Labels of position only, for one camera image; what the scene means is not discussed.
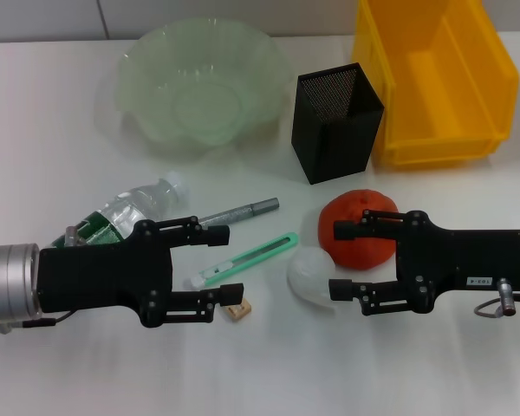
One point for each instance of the grey marker pen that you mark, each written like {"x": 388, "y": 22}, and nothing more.
{"x": 242, "y": 211}

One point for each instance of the green utility knife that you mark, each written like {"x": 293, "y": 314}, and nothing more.
{"x": 251, "y": 255}

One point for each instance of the yellow plastic bin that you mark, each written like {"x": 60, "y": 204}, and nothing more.
{"x": 459, "y": 86}

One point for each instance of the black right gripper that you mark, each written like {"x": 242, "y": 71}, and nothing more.
{"x": 459, "y": 260}

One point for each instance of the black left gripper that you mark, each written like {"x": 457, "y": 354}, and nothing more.
{"x": 99, "y": 273}

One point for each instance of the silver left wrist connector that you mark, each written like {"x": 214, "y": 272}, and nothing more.
{"x": 71, "y": 236}

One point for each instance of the clear bottle with green label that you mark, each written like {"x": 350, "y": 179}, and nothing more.
{"x": 143, "y": 203}

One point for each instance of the green glass fruit plate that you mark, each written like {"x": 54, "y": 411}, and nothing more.
{"x": 199, "y": 65}

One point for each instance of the black mesh pen holder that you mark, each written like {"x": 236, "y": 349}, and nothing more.
{"x": 338, "y": 147}

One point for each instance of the white paper ball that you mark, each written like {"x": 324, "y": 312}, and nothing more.
{"x": 307, "y": 273}

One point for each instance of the small wooden pencil sharpener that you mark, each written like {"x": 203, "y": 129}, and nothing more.
{"x": 240, "y": 313}

